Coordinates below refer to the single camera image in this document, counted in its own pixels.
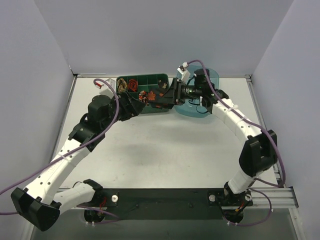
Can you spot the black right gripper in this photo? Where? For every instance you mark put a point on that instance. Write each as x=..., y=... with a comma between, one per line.
x=178, y=91

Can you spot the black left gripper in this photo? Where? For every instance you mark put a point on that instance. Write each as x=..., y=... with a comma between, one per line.
x=125, y=106

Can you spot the dark floral orange tie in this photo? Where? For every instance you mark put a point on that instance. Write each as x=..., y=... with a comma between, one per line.
x=155, y=95

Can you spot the green compartment organizer box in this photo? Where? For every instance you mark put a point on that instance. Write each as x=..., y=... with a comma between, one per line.
x=145, y=82

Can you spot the teal transparent plastic tub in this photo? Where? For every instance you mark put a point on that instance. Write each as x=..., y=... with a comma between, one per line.
x=192, y=106

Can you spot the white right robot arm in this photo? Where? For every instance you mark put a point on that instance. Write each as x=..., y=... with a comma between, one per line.
x=257, y=155

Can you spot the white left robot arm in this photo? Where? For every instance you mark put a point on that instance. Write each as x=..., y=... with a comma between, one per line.
x=39, y=202

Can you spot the red white rolled tie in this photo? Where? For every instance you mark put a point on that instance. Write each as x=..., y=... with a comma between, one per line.
x=143, y=96

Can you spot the dark rolled tie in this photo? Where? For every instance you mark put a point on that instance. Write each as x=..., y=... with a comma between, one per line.
x=163, y=83

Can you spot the beige rolled tie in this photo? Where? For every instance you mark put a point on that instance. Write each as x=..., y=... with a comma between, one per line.
x=122, y=85

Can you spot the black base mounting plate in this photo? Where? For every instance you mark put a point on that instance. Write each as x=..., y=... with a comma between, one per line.
x=139, y=210

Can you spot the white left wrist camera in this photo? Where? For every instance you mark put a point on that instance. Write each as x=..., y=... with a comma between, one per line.
x=105, y=89

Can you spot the aluminium front rail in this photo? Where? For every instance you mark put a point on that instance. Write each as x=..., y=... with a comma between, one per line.
x=279, y=198

